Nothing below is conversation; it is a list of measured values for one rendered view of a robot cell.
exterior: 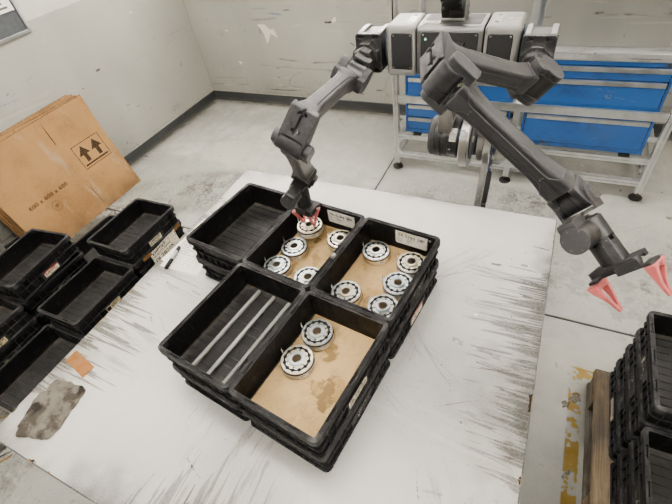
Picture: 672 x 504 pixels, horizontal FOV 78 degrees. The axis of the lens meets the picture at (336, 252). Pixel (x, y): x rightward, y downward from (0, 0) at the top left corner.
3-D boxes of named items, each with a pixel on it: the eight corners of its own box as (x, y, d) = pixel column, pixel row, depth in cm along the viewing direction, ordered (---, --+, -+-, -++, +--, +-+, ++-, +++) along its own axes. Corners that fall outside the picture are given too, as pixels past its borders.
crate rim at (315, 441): (309, 293, 137) (307, 289, 135) (390, 327, 124) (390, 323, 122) (228, 395, 115) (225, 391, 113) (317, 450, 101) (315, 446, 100)
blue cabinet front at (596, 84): (518, 141, 287) (534, 58, 248) (640, 154, 260) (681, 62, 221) (517, 143, 285) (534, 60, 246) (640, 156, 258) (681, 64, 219)
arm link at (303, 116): (318, 123, 98) (281, 101, 98) (301, 166, 107) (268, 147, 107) (376, 67, 129) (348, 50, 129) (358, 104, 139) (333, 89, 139)
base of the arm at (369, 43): (383, 71, 138) (382, 32, 129) (375, 81, 133) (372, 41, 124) (360, 69, 141) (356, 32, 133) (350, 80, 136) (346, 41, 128)
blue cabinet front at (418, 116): (406, 130, 317) (405, 54, 278) (505, 140, 290) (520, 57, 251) (405, 132, 316) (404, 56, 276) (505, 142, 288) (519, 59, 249)
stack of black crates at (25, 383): (73, 346, 232) (47, 322, 216) (110, 363, 221) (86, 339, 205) (9, 411, 208) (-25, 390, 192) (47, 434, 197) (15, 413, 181)
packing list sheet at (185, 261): (200, 219, 208) (200, 218, 208) (237, 227, 199) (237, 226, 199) (156, 264, 188) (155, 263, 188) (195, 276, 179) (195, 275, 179)
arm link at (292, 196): (319, 173, 145) (298, 161, 145) (304, 193, 138) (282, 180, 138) (311, 195, 155) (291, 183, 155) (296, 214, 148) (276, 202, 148)
